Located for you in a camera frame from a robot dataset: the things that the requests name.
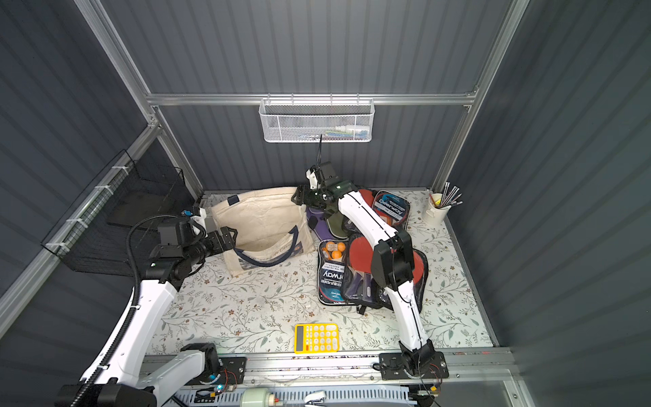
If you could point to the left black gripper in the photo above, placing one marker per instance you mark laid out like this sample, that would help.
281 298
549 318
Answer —
224 240

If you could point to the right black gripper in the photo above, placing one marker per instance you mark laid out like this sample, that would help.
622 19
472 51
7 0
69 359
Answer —
313 193

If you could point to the purple round case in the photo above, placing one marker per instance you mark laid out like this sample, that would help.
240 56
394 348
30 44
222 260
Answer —
318 223

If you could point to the olive green paddle cover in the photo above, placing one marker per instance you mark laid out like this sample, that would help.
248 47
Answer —
335 222

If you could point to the red ping pong paddle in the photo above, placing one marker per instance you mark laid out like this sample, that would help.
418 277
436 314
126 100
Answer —
367 201

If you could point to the floral canvas tote bag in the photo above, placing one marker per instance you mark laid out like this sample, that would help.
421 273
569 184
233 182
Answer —
271 229

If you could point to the blue Deerway paddle set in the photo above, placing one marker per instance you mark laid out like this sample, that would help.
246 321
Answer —
331 272
393 209

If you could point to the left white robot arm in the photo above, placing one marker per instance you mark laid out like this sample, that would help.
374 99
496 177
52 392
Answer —
114 378

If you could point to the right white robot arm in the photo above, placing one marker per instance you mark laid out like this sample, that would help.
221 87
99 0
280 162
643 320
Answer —
392 262

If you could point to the white pen cup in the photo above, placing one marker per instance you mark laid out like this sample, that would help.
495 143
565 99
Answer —
434 213

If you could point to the yellow calculator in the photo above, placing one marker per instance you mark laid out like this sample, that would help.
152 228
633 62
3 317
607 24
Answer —
316 338

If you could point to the white wire wall basket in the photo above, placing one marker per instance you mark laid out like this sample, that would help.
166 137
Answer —
305 121

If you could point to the black wire side basket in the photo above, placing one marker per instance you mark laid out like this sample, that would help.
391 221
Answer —
91 238

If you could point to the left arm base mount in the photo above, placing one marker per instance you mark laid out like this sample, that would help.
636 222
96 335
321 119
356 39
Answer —
230 372

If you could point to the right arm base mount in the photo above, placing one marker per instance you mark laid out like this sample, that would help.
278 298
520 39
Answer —
405 365

